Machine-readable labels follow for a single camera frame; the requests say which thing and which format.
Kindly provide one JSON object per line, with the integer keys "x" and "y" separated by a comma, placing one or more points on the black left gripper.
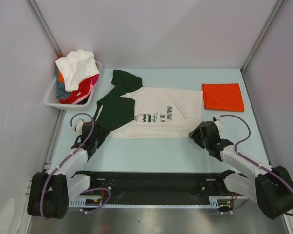
{"x": 102, "y": 133}

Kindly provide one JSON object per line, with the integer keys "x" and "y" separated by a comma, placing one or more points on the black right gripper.
{"x": 200, "y": 134}

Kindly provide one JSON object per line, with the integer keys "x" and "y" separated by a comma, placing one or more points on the cream and green t shirt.
{"x": 131, "y": 110}

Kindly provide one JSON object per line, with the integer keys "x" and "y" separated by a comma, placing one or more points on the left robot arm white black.
{"x": 52, "y": 190}

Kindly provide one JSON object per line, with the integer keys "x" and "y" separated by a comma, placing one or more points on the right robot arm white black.
{"x": 271, "y": 188}

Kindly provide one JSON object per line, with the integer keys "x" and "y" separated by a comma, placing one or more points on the folded orange t shirt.
{"x": 223, "y": 97}

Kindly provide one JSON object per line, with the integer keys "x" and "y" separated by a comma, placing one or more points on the pink garment in basket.
{"x": 93, "y": 81}

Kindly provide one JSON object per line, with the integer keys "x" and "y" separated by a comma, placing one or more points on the red t shirt in basket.
{"x": 83, "y": 91}

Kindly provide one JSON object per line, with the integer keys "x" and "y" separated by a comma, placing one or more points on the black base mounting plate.
{"x": 174, "y": 189}

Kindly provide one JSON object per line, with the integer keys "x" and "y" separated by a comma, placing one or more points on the grey blue garment in basket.
{"x": 60, "y": 87}

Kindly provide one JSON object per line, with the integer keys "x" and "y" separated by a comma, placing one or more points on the white plastic laundry basket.
{"x": 51, "y": 99}

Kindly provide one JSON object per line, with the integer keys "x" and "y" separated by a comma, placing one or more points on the orange garment in basket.
{"x": 60, "y": 77}

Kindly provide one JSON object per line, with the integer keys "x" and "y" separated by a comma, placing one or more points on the white t shirt in basket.
{"x": 76, "y": 67}

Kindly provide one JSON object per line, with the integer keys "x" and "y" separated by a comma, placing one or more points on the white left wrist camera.
{"x": 77, "y": 127}

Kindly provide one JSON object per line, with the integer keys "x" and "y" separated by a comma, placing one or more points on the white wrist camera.
{"x": 218, "y": 122}
{"x": 77, "y": 127}

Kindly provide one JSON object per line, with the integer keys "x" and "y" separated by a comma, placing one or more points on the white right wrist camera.
{"x": 218, "y": 122}

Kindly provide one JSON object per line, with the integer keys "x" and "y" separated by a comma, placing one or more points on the white slotted cable duct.
{"x": 93, "y": 203}

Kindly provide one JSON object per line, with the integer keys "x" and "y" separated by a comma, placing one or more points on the right aluminium corner post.
{"x": 270, "y": 20}

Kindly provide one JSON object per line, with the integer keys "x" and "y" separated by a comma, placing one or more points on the aluminium corner post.
{"x": 44, "y": 26}
{"x": 270, "y": 20}

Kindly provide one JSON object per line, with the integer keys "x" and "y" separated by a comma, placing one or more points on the left aluminium corner post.
{"x": 44, "y": 26}

